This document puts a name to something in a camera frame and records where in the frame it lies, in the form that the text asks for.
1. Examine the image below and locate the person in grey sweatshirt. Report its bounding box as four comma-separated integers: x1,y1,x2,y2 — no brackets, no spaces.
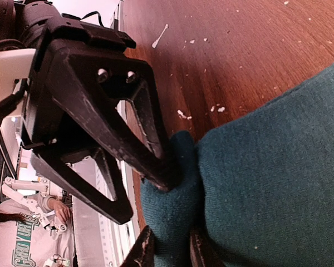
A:
0,194,76,266

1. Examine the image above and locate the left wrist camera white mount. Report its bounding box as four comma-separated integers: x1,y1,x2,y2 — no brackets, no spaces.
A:
0,48,36,114

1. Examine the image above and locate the dark green patterned sock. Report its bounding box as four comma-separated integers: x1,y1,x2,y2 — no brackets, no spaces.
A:
141,64,334,266

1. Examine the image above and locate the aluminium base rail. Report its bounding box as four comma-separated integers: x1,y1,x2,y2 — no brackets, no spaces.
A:
72,144,140,266

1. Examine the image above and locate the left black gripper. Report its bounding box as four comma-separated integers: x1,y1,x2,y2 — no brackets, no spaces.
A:
21,17,181,191

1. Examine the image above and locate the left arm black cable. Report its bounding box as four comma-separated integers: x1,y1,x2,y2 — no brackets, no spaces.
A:
79,11,105,28

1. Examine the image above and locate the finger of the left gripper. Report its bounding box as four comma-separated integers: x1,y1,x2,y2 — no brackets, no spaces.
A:
31,147,133,225

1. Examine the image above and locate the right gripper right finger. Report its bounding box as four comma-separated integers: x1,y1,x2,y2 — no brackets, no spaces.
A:
190,228,225,267

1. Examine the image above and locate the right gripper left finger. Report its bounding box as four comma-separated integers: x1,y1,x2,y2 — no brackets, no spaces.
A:
120,225,155,267

